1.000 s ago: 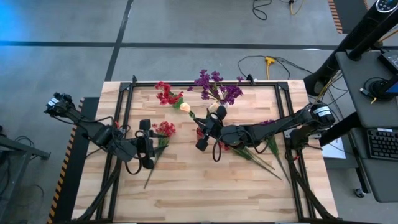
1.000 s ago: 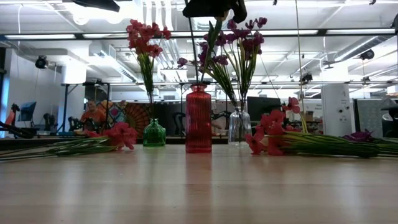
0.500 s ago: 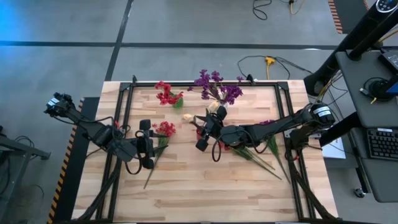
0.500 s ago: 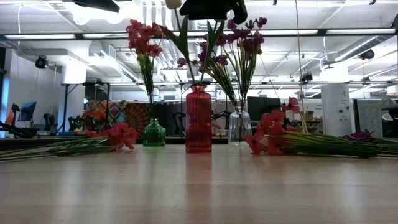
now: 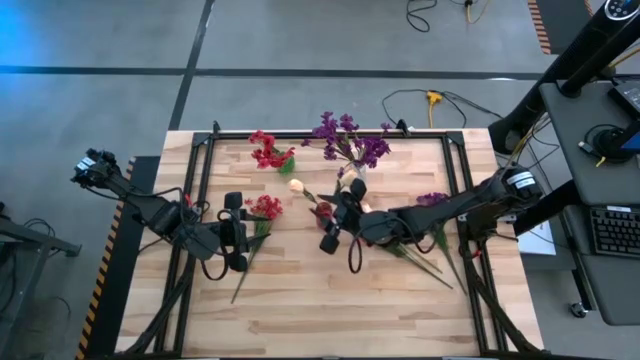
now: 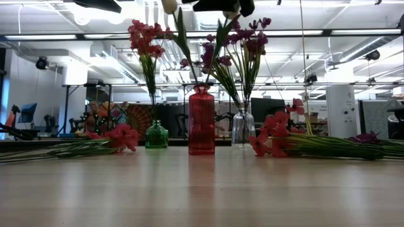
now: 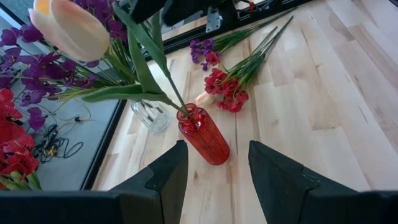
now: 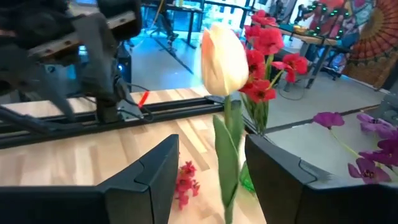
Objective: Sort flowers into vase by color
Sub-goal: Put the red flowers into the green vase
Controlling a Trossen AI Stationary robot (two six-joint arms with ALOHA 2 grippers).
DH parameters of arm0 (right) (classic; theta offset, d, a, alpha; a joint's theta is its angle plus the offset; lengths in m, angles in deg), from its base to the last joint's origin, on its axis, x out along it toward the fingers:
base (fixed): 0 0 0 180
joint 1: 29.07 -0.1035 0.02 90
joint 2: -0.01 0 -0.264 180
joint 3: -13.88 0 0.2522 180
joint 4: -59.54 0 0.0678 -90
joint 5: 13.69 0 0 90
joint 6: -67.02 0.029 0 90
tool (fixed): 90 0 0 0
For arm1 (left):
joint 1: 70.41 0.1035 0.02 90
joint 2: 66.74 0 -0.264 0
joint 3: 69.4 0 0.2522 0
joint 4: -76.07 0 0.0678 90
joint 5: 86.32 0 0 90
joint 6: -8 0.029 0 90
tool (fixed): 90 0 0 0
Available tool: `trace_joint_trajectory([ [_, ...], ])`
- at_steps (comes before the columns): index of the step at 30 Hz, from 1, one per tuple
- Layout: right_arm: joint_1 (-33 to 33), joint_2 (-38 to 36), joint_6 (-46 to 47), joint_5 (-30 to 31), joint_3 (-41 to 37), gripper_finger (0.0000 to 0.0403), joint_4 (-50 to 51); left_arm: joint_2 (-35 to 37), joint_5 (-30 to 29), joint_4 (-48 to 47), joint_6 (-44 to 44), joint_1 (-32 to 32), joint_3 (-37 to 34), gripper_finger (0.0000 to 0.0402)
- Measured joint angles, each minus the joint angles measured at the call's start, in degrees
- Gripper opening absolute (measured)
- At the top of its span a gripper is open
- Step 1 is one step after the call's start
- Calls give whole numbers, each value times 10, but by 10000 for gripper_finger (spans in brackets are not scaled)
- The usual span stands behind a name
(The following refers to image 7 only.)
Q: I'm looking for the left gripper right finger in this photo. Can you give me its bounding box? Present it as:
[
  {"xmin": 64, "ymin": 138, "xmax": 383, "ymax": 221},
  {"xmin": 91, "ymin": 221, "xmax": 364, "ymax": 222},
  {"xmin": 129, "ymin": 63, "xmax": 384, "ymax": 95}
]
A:
[{"xmin": 248, "ymin": 139, "xmax": 363, "ymax": 224}]

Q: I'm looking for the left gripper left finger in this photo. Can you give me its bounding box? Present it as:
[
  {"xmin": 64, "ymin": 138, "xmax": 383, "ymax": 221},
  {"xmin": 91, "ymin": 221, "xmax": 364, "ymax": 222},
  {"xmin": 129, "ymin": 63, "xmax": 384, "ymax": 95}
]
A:
[{"xmin": 108, "ymin": 139, "xmax": 190, "ymax": 224}]

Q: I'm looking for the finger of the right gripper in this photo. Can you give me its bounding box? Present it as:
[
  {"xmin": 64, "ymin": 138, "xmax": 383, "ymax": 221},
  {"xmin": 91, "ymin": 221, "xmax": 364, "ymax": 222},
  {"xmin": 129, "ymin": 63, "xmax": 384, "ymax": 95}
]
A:
[
  {"xmin": 164, "ymin": 0, "xmax": 212, "ymax": 27},
  {"xmin": 129, "ymin": 0, "xmax": 169, "ymax": 24}
]

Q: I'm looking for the purple artificial flower bunch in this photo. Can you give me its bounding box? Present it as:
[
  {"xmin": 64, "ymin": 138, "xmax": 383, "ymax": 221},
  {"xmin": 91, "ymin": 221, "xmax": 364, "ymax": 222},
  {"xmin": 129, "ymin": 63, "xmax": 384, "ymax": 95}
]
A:
[
  {"xmin": 0, "ymin": 0, "xmax": 137, "ymax": 131},
  {"xmin": 189, "ymin": 6, "xmax": 298, "ymax": 72}
]

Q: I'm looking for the red ribbed glass vase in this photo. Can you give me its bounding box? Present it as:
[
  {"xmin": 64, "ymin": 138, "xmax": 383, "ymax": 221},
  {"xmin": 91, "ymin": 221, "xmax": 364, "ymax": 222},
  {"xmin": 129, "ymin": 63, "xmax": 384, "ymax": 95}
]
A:
[{"xmin": 176, "ymin": 103, "xmax": 231, "ymax": 166}]

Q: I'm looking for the clear ribbed glass vase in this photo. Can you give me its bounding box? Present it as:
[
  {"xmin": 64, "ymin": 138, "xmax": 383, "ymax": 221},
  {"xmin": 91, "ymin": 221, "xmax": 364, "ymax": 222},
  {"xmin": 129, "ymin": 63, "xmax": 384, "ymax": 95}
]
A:
[{"xmin": 130, "ymin": 99, "xmax": 172, "ymax": 133}]

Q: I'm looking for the yellow power plug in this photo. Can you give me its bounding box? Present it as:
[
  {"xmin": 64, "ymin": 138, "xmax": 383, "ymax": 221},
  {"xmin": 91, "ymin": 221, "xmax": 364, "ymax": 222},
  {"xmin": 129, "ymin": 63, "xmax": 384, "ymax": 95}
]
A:
[{"xmin": 43, "ymin": 146, "xmax": 60, "ymax": 158}]

